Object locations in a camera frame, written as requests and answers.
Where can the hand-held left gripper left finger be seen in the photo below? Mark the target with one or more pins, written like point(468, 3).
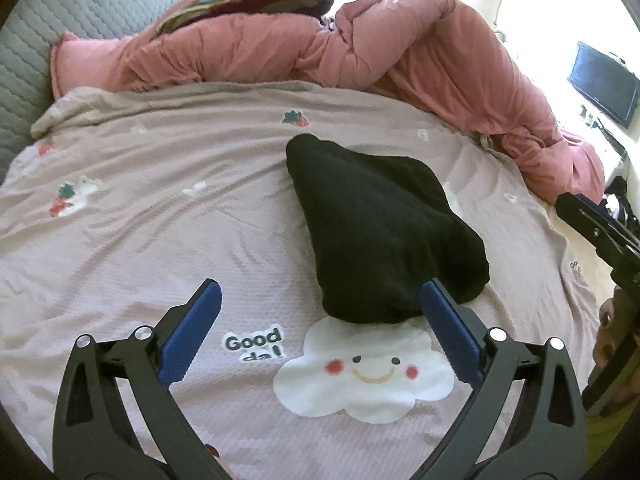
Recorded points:
point(190, 335)

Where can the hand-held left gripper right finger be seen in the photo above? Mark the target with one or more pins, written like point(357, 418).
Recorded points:
point(450, 335)

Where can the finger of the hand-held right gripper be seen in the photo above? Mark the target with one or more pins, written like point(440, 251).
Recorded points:
point(590, 225)
point(595, 203)

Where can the black sweater with orange cuffs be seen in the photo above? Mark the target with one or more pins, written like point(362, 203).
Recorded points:
point(380, 230)

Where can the person's right hand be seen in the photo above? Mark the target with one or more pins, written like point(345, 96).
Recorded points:
point(605, 332)

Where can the person's left hand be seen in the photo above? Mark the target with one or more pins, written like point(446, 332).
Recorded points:
point(220, 462)

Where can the dark bundle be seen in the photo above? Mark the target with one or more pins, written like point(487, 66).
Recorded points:
point(619, 199)

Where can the pale pink printed bed sheet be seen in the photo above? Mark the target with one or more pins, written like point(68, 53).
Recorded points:
point(150, 235)

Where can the black monitor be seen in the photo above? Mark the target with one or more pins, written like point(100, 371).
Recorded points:
point(600, 85)

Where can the pink comforter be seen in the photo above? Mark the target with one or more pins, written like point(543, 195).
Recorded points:
point(425, 60)

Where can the grey quilted headboard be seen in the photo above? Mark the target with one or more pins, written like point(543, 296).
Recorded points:
point(60, 10)

